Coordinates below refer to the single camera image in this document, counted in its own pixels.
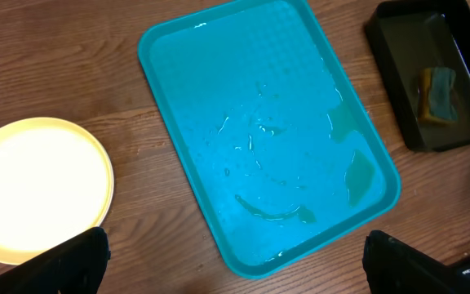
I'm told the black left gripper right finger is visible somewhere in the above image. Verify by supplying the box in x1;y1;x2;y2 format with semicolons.
362;230;470;294

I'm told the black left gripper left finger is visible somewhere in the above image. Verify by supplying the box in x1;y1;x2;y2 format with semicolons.
0;227;111;294

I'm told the yellow plate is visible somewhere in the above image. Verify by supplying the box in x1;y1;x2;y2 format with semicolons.
0;118;114;265

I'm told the green yellow sponge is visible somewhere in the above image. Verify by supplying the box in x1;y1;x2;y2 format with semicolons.
418;67;458;125

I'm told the teal plastic tray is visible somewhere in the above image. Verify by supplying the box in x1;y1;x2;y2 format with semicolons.
138;0;401;278

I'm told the black water tray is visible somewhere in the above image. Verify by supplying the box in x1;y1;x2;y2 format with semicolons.
364;0;470;152

